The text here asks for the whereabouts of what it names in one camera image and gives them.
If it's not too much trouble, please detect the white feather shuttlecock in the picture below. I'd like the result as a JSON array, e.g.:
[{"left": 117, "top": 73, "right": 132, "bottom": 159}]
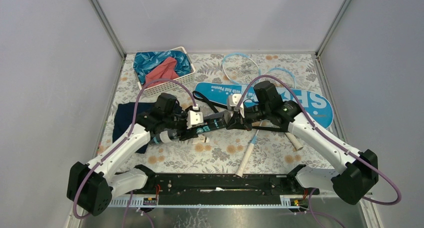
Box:
[{"left": 192, "top": 135, "right": 210, "bottom": 144}]

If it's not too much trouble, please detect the navy blue cloth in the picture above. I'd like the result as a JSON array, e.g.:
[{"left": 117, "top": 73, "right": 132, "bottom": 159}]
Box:
[{"left": 112, "top": 102, "right": 187, "bottom": 154}]

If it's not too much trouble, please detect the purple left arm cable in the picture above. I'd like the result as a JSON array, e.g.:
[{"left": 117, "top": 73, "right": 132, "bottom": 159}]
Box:
[{"left": 72, "top": 78, "right": 199, "bottom": 220}]

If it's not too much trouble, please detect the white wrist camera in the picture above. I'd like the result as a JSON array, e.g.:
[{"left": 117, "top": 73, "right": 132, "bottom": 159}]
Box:
[
  {"left": 186, "top": 106, "right": 204, "bottom": 129},
  {"left": 226, "top": 93, "right": 245, "bottom": 113}
]

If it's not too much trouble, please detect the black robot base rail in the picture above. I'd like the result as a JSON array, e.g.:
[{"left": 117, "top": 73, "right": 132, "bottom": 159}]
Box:
[{"left": 134, "top": 165, "right": 320, "bottom": 207}]

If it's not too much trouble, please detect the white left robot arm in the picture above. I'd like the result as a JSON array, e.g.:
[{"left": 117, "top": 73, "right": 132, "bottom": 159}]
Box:
[{"left": 66, "top": 93, "right": 204, "bottom": 219}]

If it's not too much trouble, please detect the black shuttlecock tube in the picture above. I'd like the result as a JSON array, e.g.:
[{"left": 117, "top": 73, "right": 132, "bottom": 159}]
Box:
[{"left": 148, "top": 111, "right": 231, "bottom": 145}]

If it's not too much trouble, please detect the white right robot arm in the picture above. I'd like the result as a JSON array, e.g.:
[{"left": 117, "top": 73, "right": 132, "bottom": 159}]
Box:
[{"left": 227, "top": 80, "right": 379, "bottom": 205}]

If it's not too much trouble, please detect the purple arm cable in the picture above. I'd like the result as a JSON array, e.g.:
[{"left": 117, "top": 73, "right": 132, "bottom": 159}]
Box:
[
  {"left": 72, "top": 78, "right": 199, "bottom": 220},
  {"left": 234, "top": 74, "right": 403, "bottom": 207}
]

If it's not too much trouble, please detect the teal leaf-patterned cloth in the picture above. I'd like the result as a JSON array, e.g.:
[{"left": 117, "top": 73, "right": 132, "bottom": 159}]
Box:
[{"left": 133, "top": 50, "right": 192, "bottom": 85}]

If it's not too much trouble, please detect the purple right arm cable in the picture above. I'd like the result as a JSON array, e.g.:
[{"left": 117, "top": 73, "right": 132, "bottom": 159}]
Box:
[{"left": 234, "top": 74, "right": 403, "bottom": 207}]

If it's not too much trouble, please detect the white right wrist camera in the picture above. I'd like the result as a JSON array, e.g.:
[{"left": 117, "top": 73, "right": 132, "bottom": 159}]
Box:
[{"left": 226, "top": 93, "right": 245, "bottom": 113}]

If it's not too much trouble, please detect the floral patterned table mat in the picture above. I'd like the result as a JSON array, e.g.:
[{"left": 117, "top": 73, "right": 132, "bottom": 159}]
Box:
[{"left": 97, "top": 53, "right": 333, "bottom": 174}]

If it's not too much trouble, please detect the salmon pink towel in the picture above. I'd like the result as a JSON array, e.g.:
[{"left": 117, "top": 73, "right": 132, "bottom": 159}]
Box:
[{"left": 145, "top": 57, "right": 180, "bottom": 84}]

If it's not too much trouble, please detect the blue racket cover bag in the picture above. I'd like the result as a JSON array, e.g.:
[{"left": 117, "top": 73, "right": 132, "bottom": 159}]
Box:
[{"left": 194, "top": 82, "right": 334, "bottom": 129}]

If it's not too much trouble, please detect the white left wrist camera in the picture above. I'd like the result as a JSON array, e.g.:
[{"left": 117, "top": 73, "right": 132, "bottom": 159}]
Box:
[{"left": 186, "top": 106, "right": 204, "bottom": 129}]

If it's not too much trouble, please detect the white perforated plastic basket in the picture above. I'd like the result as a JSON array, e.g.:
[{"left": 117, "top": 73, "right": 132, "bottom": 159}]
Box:
[{"left": 135, "top": 46, "right": 197, "bottom": 99}]

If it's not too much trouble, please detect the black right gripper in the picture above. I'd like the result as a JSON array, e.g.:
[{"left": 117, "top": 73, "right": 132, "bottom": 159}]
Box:
[{"left": 226, "top": 103, "right": 270, "bottom": 132}]

